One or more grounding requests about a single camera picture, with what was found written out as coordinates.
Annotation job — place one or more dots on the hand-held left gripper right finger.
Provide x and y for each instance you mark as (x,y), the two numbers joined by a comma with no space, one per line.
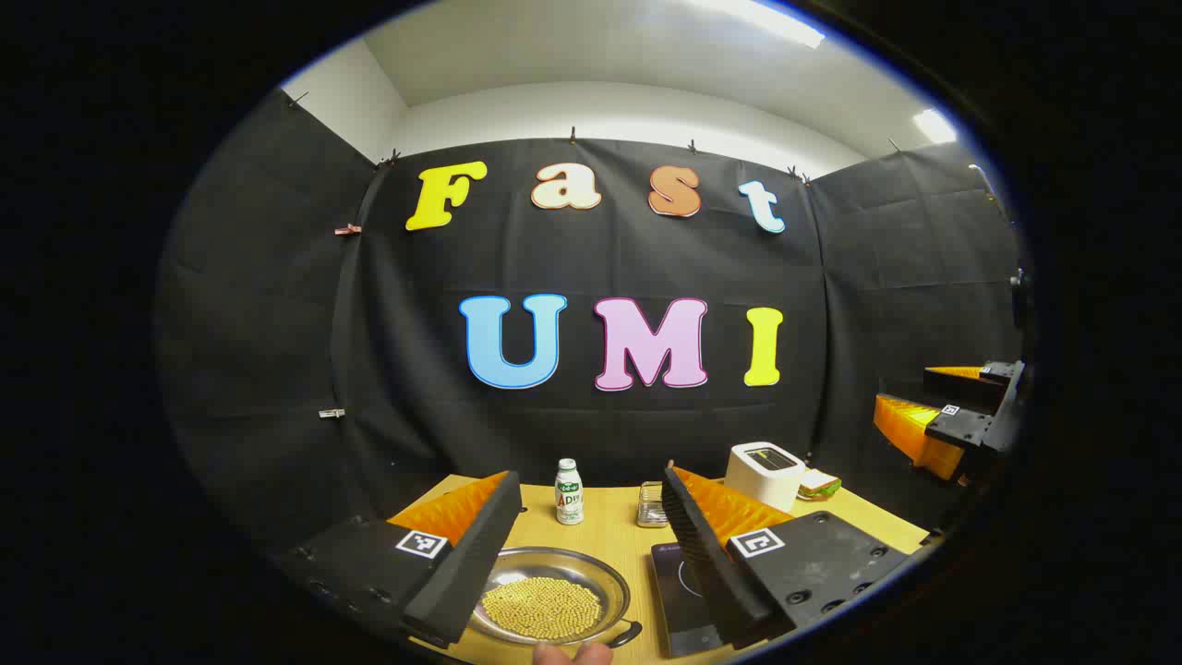
(706,554)

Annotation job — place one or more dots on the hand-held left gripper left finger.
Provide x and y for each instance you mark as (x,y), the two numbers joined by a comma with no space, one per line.
(471,554)

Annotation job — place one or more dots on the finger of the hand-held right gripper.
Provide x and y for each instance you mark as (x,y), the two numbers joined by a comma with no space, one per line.
(960,429)
(965,392)

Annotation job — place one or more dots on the black induction cooktop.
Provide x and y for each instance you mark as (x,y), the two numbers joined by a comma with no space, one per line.
(679,600)

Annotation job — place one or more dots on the stainless steel pot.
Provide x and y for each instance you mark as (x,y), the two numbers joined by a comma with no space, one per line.
(554,563)

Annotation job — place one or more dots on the pile of yellow soybeans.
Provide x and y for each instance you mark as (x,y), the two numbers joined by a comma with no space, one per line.
(540,608)

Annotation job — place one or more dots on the white toaster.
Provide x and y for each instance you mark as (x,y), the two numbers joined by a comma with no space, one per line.
(762,476)

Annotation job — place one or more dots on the white drink bottle green label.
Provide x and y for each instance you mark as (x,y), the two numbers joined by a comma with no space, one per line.
(569,494)

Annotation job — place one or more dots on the sandwich with lettuce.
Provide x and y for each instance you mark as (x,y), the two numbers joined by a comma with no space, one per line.
(820,483)

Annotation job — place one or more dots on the small ceiling light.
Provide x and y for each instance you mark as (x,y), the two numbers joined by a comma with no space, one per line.
(934,126)

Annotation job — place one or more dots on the black backdrop cloth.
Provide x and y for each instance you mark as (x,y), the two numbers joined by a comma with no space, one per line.
(277,323)

